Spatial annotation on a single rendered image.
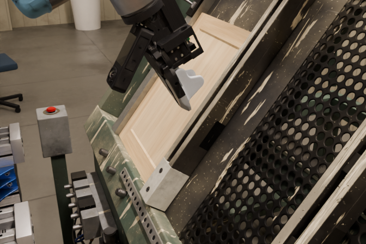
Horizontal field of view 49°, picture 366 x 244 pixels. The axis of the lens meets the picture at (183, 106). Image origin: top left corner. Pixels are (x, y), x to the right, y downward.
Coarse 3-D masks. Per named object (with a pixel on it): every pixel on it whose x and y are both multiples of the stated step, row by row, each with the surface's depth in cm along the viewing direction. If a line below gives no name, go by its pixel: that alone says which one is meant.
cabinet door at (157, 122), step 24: (216, 24) 136; (216, 48) 129; (216, 72) 123; (168, 96) 139; (192, 96) 127; (144, 120) 145; (168, 120) 132; (144, 144) 137; (168, 144) 125; (144, 168) 129
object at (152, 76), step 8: (208, 0) 148; (200, 8) 148; (208, 8) 149; (192, 24) 149; (152, 72) 152; (144, 80) 154; (152, 80) 151; (144, 88) 151; (136, 96) 153; (144, 96) 153; (128, 104) 156; (136, 104) 153; (128, 112) 153; (120, 120) 154; (128, 120) 154; (112, 128) 157; (120, 128) 154
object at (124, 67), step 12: (132, 36) 64; (144, 36) 63; (132, 48) 63; (144, 48) 64; (120, 60) 65; (132, 60) 64; (120, 72) 64; (132, 72) 64; (108, 84) 66; (120, 84) 64
